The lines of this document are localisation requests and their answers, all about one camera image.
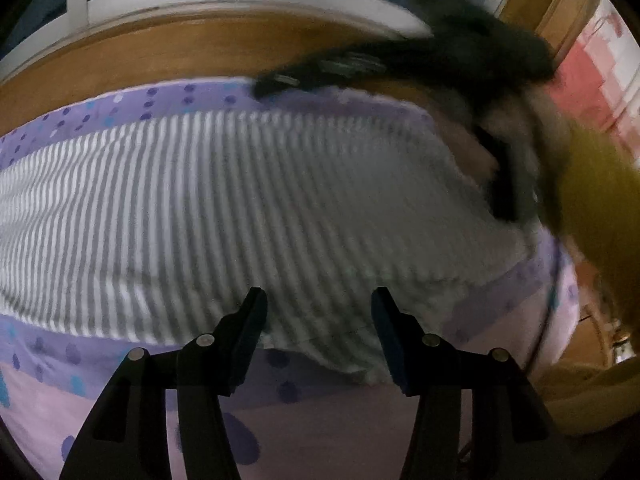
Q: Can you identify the purple dotted bed sheet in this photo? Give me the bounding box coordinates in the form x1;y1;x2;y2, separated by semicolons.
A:
0;77;581;480

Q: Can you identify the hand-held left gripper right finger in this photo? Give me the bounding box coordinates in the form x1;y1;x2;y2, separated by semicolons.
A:
371;287;583;480

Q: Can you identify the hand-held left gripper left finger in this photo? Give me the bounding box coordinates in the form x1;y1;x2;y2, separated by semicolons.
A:
60;287;268;480

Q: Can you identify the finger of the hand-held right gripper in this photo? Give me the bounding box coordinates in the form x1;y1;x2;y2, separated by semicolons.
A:
252;47;401;100
475;127;521;221

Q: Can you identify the person's brown fuzzy robe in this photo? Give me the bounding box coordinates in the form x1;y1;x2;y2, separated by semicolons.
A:
530;360;640;436

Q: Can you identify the grey white striped garment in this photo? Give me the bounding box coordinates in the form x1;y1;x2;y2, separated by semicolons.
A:
0;110;538;386

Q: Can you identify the pink striped curtain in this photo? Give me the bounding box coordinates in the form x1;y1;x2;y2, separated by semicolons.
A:
545;0;640;161

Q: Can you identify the wooden platform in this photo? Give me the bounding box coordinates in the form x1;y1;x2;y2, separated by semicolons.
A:
0;0;601;136

